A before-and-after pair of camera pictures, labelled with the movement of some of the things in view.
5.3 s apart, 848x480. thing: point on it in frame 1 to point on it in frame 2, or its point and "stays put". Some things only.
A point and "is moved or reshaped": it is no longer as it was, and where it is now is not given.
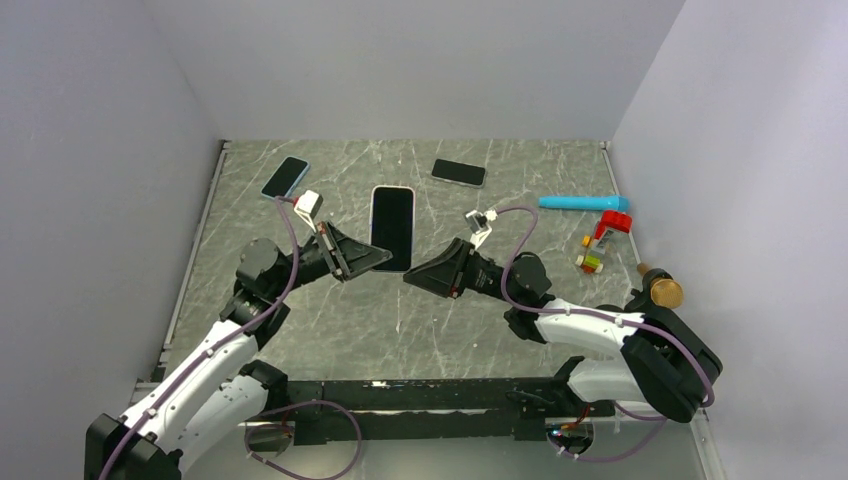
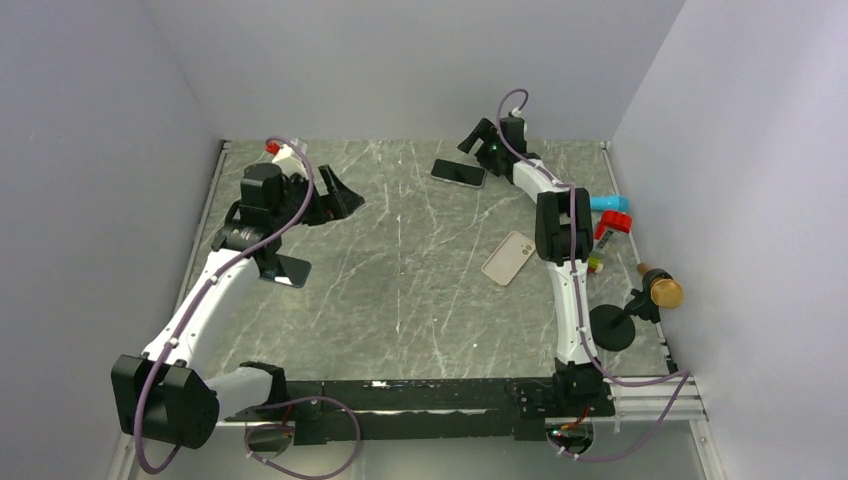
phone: x=458 y=172 stays put
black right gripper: x=437 y=275 to x=488 y=135
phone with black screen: x=392 y=225 is moved or reshaped
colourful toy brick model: x=609 y=221 stays put
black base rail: x=431 y=412 stays put
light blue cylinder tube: x=597 y=203 stays put
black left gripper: x=347 y=260 to x=323 y=205
